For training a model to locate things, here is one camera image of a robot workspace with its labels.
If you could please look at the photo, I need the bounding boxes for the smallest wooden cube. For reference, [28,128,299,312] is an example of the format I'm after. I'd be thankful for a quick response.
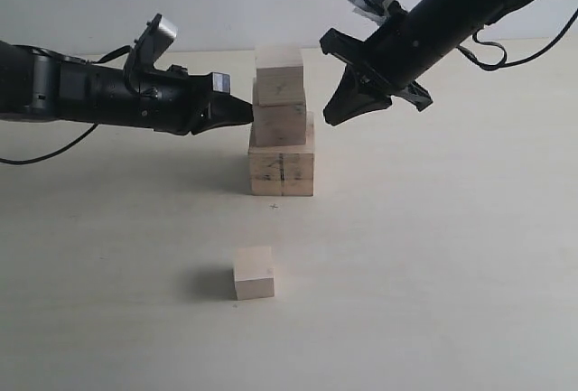
[233,247,275,301]

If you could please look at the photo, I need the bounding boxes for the medium striped wooden cube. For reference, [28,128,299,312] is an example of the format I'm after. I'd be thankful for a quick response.
[255,44,305,106]

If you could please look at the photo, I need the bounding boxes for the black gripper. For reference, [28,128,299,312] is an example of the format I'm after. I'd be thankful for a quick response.
[320,29,433,126]

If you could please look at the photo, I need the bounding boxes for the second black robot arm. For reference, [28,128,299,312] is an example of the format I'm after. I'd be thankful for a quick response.
[1,42,253,135]

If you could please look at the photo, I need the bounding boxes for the second largest wooden cube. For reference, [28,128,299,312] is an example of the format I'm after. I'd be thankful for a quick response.
[250,80,307,147]

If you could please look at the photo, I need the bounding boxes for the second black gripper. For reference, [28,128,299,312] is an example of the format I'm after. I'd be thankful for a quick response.
[135,70,254,135]

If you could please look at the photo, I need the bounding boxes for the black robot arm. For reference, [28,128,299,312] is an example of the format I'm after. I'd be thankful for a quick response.
[320,0,535,126]

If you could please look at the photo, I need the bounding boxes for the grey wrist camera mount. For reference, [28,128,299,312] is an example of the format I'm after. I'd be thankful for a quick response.
[348,0,403,26]
[123,14,178,79]

